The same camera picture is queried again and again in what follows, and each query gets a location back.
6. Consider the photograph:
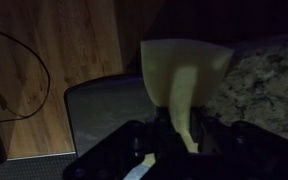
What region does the pale yellow sponge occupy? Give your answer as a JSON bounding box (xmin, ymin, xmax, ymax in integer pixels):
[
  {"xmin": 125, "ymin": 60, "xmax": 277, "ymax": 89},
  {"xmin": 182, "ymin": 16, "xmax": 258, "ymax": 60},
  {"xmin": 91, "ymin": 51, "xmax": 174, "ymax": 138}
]
[{"xmin": 139, "ymin": 38, "xmax": 235, "ymax": 154}]

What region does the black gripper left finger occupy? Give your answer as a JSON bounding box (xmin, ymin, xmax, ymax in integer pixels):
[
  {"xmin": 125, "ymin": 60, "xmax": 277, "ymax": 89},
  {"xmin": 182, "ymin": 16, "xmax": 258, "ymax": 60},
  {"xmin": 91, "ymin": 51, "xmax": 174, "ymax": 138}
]
[{"xmin": 150, "ymin": 106, "xmax": 182, "ymax": 155}]

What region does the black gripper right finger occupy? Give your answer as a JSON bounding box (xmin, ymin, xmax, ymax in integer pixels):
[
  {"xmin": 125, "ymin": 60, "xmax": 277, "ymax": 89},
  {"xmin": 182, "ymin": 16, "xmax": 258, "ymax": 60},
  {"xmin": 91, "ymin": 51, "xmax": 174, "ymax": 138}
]
[{"xmin": 190, "ymin": 107, "xmax": 219, "ymax": 154}]

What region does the thin black floor cable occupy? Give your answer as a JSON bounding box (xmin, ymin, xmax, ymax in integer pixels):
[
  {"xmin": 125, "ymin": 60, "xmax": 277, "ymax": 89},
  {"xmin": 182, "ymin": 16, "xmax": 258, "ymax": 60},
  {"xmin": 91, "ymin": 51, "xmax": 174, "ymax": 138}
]
[{"xmin": 0, "ymin": 21, "xmax": 51, "ymax": 123}]

